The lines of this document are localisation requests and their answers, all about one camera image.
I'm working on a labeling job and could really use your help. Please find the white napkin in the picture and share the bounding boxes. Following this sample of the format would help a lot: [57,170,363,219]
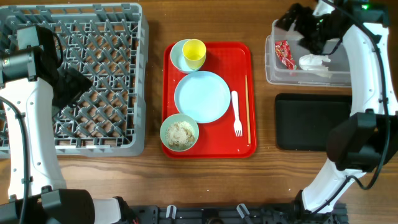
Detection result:
[299,54,332,78]

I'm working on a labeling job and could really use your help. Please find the red snack wrapper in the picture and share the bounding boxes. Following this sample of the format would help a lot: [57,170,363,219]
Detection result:
[275,40,297,70]

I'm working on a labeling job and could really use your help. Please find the green bowl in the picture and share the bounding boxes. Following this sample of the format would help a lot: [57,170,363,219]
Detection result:
[160,114,199,152]

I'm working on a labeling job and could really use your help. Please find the rice and food scraps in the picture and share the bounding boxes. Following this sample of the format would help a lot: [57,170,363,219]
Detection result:
[165,121,196,148]

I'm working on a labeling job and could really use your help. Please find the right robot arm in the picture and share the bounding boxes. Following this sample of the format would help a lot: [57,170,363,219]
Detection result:
[276,1,397,220]

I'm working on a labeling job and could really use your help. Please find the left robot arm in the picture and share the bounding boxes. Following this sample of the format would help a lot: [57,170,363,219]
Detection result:
[1,25,139,223]

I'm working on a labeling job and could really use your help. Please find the grey dishwasher rack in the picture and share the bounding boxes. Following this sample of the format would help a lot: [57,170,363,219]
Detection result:
[1,3,149,157]

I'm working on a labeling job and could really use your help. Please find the clear plastic bin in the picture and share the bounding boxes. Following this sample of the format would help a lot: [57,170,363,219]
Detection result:
[265,22,351,88]

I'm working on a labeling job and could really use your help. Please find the black plastic tray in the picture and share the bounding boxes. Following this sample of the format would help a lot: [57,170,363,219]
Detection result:
[275,93,352,152]

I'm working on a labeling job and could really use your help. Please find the wooden chopstick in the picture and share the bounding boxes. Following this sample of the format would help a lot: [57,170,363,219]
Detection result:
[245,75,251,145]

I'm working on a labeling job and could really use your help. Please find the yellow plastic cup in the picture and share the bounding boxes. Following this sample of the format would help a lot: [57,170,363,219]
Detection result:
[182,39,206,70]

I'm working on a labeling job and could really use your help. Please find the white plastic fork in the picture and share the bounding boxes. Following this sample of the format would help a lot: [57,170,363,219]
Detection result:
[231,90,243,137]

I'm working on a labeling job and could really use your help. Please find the light blue plate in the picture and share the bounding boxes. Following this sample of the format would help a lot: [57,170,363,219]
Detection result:
[174,71,231,123]

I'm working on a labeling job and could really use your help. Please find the light blue small bowl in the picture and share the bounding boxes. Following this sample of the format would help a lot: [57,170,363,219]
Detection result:
[170,39,203,74]

